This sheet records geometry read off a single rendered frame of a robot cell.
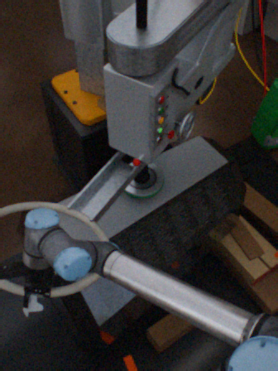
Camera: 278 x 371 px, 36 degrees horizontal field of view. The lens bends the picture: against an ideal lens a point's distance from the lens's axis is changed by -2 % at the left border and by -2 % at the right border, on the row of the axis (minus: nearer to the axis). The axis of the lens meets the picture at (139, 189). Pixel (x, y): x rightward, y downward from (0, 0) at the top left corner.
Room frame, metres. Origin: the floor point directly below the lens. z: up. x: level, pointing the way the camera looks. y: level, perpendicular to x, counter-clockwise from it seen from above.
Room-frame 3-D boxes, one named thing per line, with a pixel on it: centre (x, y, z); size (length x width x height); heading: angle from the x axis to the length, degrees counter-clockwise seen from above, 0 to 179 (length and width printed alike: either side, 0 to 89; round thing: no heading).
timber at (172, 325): (0.88, -0.19, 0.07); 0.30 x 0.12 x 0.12; 125
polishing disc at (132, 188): (1.34, -0.01, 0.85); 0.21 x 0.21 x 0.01
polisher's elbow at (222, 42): (1.89, -0.36, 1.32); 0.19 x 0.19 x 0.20
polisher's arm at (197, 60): (1.66, -0.23, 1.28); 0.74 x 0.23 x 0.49; 147
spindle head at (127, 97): (1.40, -0.05, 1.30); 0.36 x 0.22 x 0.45; 147
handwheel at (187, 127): (1.37, -0.18, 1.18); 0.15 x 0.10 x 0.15; 147
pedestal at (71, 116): (2.14, 0.23, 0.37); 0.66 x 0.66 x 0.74; 32
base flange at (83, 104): (2.14, 0.23, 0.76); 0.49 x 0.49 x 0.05; 32
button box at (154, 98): (1.22, -0.07, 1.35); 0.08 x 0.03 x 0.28; 147
